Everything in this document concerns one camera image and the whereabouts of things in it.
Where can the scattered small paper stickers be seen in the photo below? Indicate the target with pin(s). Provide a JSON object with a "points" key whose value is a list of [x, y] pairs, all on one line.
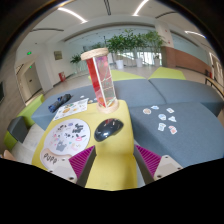
{"points": [[162, 117], [90, 100]]}

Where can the lime green sofa module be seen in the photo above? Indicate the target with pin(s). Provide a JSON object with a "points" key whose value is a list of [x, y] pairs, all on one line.
{"points": [[30, 111], [166, 73], [125, 75]]}

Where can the black computer mouse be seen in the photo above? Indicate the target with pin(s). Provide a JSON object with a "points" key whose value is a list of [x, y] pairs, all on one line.
{"points": [[107, 129]]}

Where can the red prism with wooden ends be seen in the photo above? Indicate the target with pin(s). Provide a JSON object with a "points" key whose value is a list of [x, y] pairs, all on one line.
{"points": [[101, 80]]}

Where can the wooden bench with black frame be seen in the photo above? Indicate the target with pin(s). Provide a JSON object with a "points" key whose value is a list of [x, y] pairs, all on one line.
{"points": [[213, 85]]}

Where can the dark grey cube seat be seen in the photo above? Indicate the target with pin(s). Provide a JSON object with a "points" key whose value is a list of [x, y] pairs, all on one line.
{"points": [[17, 128]]}

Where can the round white puppy mouse pad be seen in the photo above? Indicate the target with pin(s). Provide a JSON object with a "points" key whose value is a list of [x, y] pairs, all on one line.
{"points": [[65, 138]]}

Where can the white sticker sheet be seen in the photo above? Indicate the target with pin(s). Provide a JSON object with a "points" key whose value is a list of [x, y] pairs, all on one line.
{"points": [[70, 109]]}

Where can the green exit sign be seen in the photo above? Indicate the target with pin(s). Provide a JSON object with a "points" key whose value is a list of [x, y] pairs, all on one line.
{"points": [[29, 53]]}

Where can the ceiling strip lights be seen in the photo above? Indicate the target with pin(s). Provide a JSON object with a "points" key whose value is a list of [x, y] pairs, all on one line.
{"points": [[71, 14]]}

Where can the red fire extinguisher box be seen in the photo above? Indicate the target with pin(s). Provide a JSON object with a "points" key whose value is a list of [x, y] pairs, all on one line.
{"points": [[62, 76]]}

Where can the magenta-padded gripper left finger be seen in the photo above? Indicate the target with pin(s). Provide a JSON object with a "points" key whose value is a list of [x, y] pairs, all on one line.
{"points": [[83, 160]]}

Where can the row of potted plants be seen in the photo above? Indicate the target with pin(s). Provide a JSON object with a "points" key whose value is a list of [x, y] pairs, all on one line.
{"points": [[128, 43]]}

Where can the framed wall notice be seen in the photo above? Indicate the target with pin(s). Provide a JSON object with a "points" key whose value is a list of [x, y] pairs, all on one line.
{"points": [[58, 55]]}

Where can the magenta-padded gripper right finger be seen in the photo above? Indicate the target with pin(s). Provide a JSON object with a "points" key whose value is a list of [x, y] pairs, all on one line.
{"points": [[150, 159]]}

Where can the long grey sofa module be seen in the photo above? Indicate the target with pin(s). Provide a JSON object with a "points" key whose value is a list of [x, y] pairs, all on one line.
{"points": [[136, 93]]}

